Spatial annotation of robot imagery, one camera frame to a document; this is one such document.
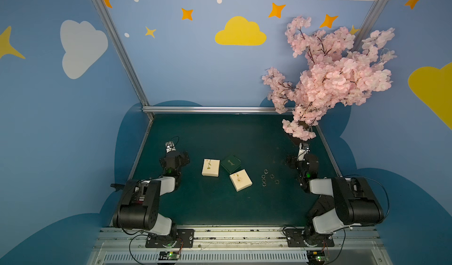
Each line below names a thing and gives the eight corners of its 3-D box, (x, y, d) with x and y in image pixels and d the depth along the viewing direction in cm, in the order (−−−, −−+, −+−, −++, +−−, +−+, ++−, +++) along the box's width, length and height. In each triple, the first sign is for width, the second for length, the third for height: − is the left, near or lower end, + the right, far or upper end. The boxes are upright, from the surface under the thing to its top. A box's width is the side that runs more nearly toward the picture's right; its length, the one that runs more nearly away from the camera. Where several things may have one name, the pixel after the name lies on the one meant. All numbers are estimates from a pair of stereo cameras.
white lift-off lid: (202, 176, 94) (202, 174, 92) (204, 161, 100) (203, 158, 98) (219, 176, 94) (219, 174, 92) (220, 161, 100) (220, 158, 98)
